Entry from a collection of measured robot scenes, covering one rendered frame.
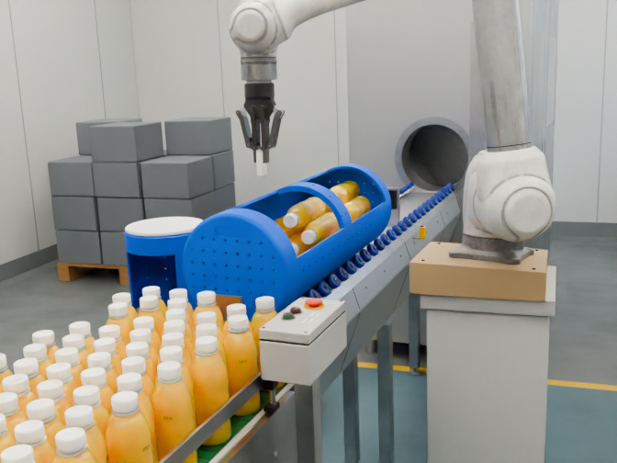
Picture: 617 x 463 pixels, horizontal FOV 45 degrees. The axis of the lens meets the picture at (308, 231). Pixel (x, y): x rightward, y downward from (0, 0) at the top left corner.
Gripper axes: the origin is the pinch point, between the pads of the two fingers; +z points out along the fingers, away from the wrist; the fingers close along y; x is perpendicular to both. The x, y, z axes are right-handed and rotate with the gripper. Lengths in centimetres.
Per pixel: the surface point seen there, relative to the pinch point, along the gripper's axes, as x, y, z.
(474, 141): -122, -32, 4
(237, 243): 19.2, -2.6, 16.8
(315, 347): 51, -35, 27
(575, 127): -501, -49, 22
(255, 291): 18.9, -6.8, 28.1
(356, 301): -33, -14, 45
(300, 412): 46, -29, 43
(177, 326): 55, -9, 25
